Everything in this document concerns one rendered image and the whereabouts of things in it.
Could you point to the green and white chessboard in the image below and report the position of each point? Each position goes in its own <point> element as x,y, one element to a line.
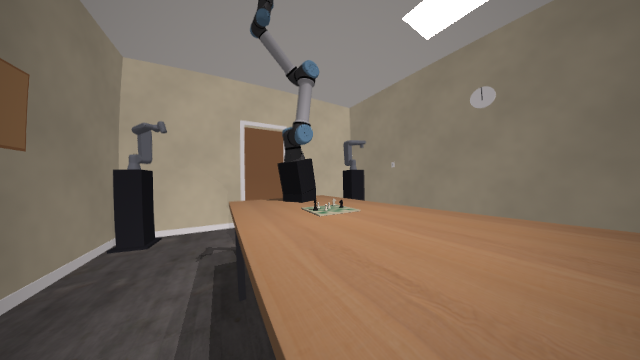
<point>334,210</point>

